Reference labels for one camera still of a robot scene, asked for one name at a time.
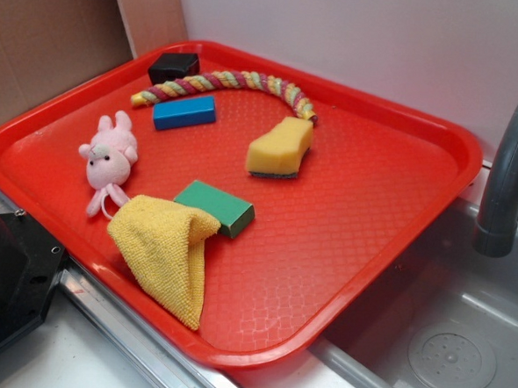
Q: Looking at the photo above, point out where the grey faucet spout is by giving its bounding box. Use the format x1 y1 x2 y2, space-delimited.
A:
472 105 518 258

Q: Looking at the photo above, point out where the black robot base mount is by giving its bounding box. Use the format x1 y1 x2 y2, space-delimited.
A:
0 212 68 352

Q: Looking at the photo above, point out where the multicolour braided rope toy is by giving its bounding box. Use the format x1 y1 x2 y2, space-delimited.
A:
130 70 319 125

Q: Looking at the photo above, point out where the brown cardboard panel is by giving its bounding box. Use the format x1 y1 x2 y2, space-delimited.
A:
0 0 188 125

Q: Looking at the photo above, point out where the black block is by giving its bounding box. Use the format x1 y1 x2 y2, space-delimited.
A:
147 53 200 85

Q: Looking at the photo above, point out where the green rectangular block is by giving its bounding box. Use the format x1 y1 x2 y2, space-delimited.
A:
174 181 255 239

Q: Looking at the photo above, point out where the silver metal rail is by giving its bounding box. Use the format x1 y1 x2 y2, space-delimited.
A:
0 173 274 388

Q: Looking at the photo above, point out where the grey plastic sink basin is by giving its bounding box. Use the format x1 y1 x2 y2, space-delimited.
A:
311 200 518 388

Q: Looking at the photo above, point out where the pink plush bunny toy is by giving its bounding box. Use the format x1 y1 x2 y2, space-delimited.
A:
78 111 139 219

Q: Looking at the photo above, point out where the red plastic tray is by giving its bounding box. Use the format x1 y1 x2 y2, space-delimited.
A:
0 41 482 370

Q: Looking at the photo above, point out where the yellow microfibre cloth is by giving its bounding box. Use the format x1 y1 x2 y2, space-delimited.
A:
107 196 221 331

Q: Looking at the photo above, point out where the yellow sponge with green pad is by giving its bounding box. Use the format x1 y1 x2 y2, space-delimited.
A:
245 117 314 179

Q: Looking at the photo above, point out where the blue rectangular block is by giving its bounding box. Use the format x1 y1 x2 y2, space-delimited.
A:
153 96 216 131

